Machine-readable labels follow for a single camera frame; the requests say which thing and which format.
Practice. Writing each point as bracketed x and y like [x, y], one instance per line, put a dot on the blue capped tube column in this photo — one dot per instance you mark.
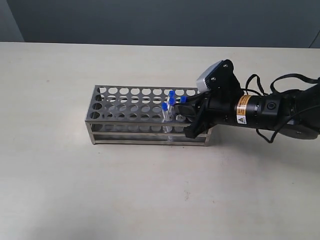
[182, 99]

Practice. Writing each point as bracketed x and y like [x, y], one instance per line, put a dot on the blue capped tube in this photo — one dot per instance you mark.
[171, 103]
[171, 94]
[166, 117]

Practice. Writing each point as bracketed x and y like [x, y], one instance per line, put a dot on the stainless steel tube rack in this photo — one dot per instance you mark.
[133, 115]

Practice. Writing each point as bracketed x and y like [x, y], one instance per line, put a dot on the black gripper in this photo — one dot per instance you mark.
[207, 110]

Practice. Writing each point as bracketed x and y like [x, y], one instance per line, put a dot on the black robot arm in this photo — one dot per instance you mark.
[293, 113]

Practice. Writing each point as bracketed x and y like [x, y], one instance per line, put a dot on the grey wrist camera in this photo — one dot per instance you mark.
[201, 84]

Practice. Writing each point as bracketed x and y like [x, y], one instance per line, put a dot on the blue capped tube front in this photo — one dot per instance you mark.
[166, 117]

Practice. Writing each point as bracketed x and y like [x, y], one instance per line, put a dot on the blue capped tube back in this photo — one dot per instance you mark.
[171, 94]

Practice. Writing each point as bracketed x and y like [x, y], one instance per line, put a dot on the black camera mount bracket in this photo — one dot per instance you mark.
[222, 78]

